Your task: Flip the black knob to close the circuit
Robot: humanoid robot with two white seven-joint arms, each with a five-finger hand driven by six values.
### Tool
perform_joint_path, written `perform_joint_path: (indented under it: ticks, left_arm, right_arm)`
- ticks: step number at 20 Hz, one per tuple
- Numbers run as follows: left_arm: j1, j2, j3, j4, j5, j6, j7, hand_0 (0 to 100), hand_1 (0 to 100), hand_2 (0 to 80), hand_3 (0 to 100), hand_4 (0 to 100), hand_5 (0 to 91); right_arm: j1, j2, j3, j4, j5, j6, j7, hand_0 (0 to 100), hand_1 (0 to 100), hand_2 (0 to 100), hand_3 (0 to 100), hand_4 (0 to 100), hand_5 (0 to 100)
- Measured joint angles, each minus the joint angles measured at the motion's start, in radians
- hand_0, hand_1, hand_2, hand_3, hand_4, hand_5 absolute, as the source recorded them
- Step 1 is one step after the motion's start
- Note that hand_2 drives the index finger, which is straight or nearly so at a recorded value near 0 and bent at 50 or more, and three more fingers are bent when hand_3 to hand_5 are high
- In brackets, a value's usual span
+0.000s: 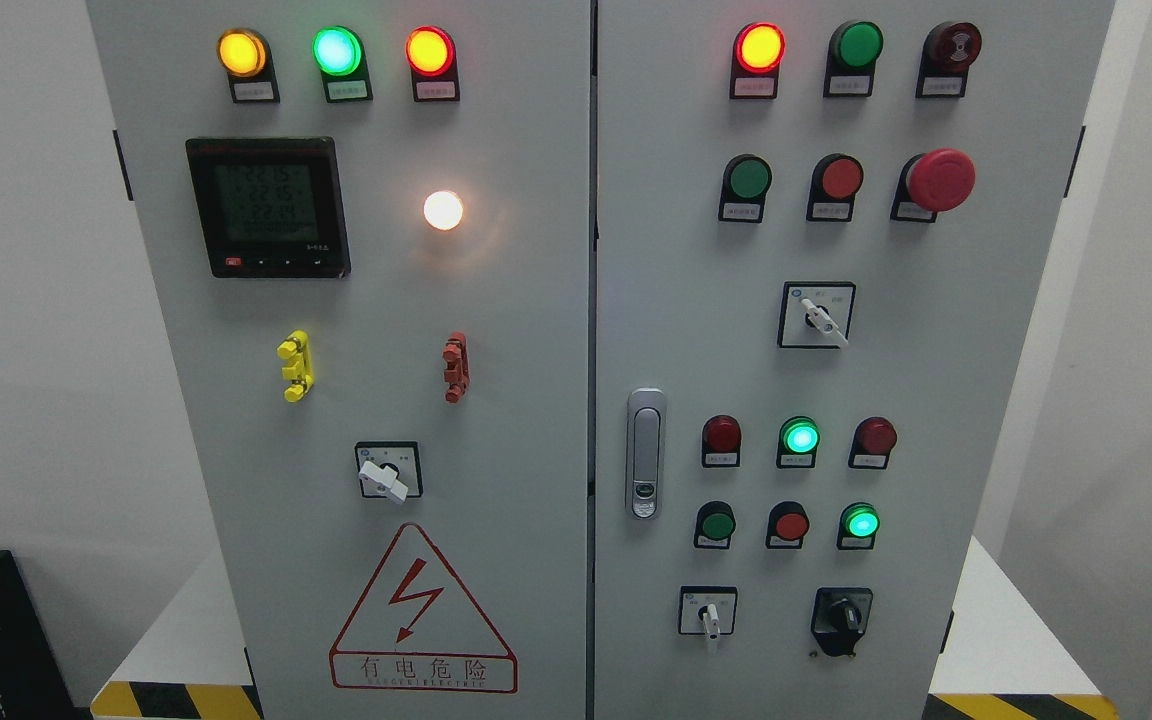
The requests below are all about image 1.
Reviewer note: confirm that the black rotary knob switch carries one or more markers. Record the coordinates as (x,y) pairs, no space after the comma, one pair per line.
(840,617)

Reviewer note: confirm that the red terminal connector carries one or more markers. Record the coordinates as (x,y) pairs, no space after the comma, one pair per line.
(456,373)

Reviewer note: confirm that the dark red light middle left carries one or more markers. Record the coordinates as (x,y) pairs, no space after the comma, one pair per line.
(721,439)

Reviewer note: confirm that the white glowing indicator light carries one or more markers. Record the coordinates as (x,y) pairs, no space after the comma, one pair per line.
(443,210)

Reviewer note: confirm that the green push button lower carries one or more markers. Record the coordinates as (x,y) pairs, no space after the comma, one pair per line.
(714,526)

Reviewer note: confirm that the green push button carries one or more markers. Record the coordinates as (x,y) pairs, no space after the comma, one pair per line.
(745,183)
(714,526)

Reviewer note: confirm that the green lit light middle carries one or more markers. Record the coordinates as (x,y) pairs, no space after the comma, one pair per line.
(798,441)

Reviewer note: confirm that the grey left cabinet door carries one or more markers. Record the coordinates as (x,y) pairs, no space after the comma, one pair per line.
(505,470)

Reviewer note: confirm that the grey cabinet door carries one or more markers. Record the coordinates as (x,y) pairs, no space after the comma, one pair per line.
(505,470)
(692,306)

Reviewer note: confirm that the green push button upper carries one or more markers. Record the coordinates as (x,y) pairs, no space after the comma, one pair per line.
(745,183)

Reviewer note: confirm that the red push button lower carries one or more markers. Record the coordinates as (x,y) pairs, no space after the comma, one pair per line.
(787,526)

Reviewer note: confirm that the red push button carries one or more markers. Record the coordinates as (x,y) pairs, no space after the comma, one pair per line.
(836,180)
(787,526)

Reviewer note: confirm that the yellow terminal connector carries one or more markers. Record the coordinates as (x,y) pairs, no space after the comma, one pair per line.
(297,368)

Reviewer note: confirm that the grey right cabinet door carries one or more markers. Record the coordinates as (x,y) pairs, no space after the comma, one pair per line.
(692,306)

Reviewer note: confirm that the red light middle right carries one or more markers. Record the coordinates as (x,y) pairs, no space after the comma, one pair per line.
(872,444)

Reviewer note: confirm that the red electric hazard warning sticker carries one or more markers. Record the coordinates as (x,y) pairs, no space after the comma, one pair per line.
(417,628)

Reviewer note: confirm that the red push button upper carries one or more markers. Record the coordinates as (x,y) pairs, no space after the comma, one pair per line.
(836,180)

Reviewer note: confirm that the green illuminated button lower right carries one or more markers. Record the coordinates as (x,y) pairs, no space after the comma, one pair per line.
(858,527)

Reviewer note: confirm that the red indicator light left door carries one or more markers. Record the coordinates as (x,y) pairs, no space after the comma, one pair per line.
(432,56)

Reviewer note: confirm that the red indicator light door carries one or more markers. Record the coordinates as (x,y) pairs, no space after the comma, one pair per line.
(432,56)
(757,53)

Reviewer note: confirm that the black digital power meter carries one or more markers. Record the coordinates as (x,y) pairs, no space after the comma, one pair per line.
(270,207)

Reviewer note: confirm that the red indicator light right door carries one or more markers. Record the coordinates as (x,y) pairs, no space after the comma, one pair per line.
(757,53)

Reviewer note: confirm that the green indicator light top left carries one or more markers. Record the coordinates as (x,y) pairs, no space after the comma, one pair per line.
(341,59)

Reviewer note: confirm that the red emergency stop button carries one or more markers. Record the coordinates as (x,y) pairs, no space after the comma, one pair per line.
(932,182)

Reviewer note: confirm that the green unlit light top right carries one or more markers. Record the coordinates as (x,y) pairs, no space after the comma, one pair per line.
(851,59)

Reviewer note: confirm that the yellow indicator light top left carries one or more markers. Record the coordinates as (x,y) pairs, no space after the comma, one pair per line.
(248,61)

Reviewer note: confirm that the dark red buzzer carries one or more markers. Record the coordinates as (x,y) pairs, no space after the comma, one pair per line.
(949,51)

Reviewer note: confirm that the white platform with hazard stripes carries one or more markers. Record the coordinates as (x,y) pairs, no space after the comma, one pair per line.
(1000,660)

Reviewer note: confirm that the silver door handle lock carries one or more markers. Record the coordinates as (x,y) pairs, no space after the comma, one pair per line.
(645,415)

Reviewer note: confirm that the white selector switch left door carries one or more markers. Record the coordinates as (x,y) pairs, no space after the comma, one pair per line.
(390,470)

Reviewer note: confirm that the white selector switch upper right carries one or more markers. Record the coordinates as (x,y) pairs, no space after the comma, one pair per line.
(816,314)

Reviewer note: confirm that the white selector switch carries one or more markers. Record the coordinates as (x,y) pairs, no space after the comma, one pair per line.
(816,314)
(707,611)

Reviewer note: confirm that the white selector switch lower right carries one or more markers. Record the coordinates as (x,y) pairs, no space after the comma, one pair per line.
(707,611)

